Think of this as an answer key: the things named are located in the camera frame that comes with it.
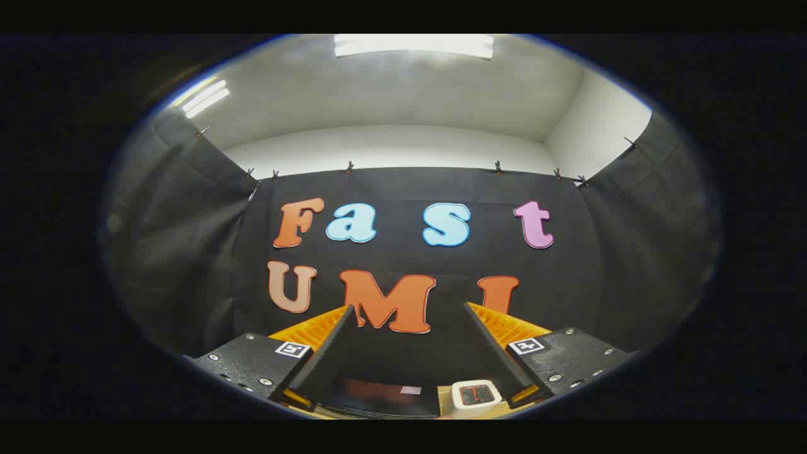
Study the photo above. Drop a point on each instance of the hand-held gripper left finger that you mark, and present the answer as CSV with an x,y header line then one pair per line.
x,y
328,353

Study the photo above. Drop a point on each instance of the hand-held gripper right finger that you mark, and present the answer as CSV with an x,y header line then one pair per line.
x,y
492,353

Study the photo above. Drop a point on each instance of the black toaster oven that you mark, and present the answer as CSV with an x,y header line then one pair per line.
x,y
378,405

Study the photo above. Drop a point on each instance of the white toaster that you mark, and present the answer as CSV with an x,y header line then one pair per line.
x,y
476,396

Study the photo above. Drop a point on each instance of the row of black cloth clips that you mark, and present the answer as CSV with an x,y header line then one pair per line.
x,y
348,168

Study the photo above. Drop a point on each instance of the narrow ceiling light panel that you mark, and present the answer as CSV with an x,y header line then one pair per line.
x,y
206,98

